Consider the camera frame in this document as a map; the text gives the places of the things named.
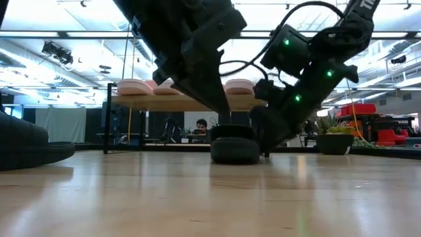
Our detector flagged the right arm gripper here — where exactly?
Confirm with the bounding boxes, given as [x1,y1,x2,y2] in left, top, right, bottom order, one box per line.
[250,61,359,155]

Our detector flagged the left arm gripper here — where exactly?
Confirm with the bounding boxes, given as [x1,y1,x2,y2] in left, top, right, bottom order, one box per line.
[130,6,247,124]

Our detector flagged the black slide sandal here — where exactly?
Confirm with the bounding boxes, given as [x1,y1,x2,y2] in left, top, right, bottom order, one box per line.
[209,123,261,165]
[0,111,76,172]

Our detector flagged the wooden shelf with black frame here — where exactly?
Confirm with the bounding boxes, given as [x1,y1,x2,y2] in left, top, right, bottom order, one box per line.
[103,82,269,155]

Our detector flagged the person behind the shelf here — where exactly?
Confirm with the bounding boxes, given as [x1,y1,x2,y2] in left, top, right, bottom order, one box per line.
[191,118,211,136]

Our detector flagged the potted succulent plant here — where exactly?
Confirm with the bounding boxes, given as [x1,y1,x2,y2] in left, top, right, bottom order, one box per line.
[314,113,357,155]

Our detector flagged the red storage bins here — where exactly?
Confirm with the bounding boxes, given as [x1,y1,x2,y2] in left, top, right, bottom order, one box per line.
[335,103,378,117]

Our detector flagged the red plastic parts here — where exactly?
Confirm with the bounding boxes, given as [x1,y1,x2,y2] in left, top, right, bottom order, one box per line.
[376,128,410,147]

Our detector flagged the black ceiling projector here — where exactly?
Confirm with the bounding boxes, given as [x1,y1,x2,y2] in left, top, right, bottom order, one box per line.
[41,41,74,66]

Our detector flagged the hanging yellow cable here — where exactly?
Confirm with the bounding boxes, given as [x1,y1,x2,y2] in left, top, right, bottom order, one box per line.
[345,78,371,145]

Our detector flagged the yellow vertical strap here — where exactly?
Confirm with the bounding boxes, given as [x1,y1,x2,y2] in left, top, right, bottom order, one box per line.
[127,108,133,145]

